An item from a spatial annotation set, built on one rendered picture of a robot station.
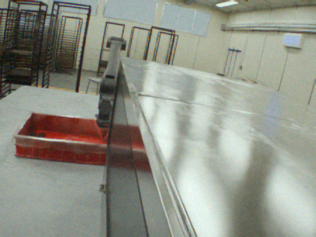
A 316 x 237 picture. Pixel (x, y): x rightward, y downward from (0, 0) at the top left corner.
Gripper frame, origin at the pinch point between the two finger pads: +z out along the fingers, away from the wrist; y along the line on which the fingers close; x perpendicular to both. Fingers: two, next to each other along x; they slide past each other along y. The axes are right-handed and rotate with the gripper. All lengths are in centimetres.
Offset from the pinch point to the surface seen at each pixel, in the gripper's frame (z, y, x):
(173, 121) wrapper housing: -42, -85, 19
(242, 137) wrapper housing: -42, -88, 14
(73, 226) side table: 7, -48, 19
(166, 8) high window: -166, 685, -349
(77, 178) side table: 7.9, -22.0, 14.0
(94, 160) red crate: 5.9, -12.1, 5.3
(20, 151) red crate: 5.4, -6.0, 37.4
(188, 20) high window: -143, 662, -433
